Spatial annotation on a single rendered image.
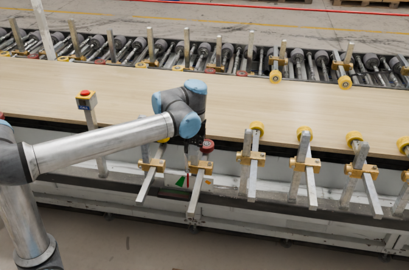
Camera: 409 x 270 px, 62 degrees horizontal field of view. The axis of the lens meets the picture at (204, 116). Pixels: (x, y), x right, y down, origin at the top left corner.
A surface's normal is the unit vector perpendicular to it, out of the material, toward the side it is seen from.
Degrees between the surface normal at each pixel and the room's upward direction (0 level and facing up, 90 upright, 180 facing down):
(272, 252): 0
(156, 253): 0
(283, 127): 0
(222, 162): 90
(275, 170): 90
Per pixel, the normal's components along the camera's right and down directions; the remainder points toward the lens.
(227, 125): 0.00, -0.82
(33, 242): 0.71, 0.42
